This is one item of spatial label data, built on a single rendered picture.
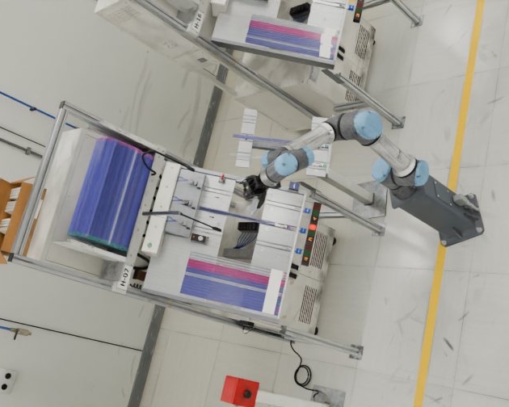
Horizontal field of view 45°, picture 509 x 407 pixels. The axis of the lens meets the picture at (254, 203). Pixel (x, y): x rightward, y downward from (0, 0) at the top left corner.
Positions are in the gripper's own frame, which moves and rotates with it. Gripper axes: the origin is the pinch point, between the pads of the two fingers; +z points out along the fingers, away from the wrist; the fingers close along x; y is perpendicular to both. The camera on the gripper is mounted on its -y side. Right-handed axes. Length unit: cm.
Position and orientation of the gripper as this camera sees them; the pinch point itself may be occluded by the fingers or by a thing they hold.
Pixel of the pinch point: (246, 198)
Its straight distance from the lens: 252.7
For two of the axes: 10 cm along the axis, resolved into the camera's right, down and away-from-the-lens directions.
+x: 3.2, 9.2, -2.3
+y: -8.0, 1.3, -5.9
